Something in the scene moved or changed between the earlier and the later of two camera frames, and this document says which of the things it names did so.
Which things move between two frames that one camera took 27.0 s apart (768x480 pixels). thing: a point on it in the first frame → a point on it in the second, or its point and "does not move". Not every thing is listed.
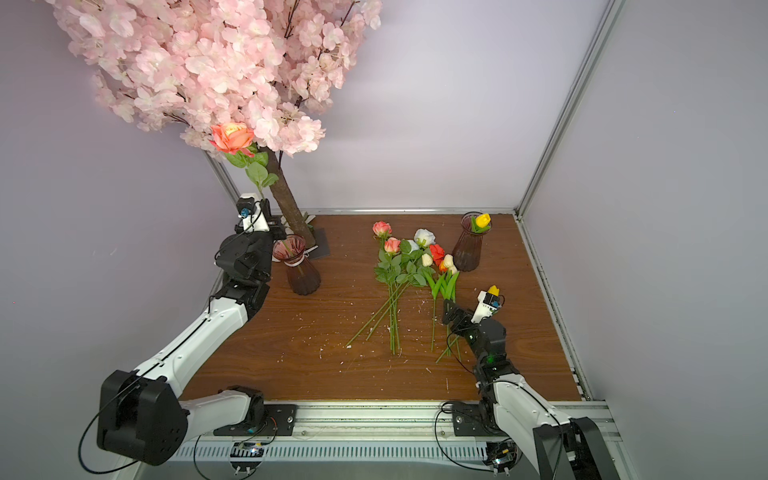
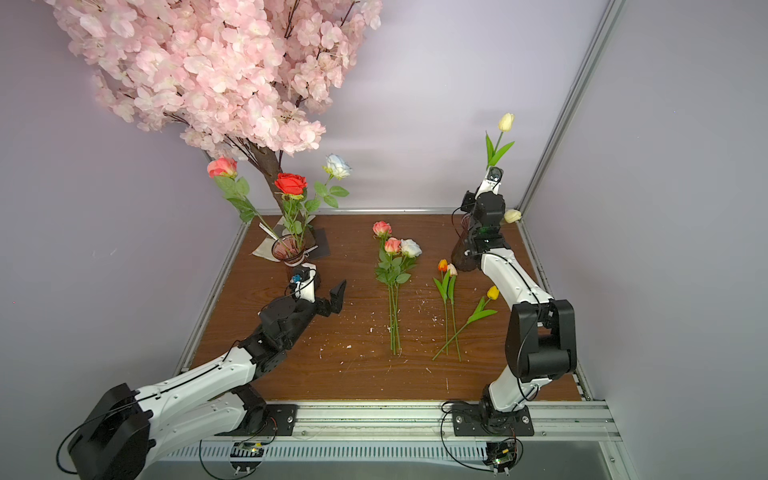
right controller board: [503, 454] does not move
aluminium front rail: [396, 422] does not move
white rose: [423, 238] → [336, 168]
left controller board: [246, 457] does not move
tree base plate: [321, 241] does not move
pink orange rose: [236, 140] → [236, 188]
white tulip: [427, 261] → [512, 216]
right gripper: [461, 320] → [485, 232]
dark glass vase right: [467, 254] does not move
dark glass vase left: [290, 249] does not move
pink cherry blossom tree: [191, 66] does not move
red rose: [437, 252] → [295, 205]
